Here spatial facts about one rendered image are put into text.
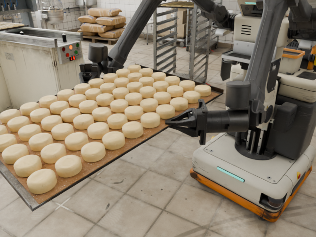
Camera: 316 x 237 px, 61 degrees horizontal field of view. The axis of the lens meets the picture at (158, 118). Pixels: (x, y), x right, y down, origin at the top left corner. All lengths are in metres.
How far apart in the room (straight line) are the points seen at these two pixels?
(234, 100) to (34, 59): 2.02
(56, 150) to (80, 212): 1.29
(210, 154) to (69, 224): 0.98
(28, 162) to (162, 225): 1.24
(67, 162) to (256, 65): 0.54
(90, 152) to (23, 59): 2.07
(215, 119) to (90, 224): 1.28
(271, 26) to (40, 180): 0.69
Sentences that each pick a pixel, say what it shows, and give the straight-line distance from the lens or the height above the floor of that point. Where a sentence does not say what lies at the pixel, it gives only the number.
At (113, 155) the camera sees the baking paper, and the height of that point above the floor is 0.98.
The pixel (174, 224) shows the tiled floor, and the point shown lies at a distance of 1.75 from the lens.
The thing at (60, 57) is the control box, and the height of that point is 0.76.
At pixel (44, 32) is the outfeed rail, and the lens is 2.77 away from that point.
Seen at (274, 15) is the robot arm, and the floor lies 1.22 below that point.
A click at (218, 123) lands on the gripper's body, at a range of 0.67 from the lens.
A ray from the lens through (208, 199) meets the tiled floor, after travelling 1.91.
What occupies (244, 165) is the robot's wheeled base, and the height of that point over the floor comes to 0.28.
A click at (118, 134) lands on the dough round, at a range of 0.62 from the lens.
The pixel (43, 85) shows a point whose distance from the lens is 2.52.
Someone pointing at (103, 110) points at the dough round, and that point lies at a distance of 0.73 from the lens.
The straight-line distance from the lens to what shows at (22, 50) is 2.57.
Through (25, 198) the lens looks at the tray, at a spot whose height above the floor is 0.97.
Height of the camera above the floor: 1.32
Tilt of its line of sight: 28 degrees down
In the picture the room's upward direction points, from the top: straight up
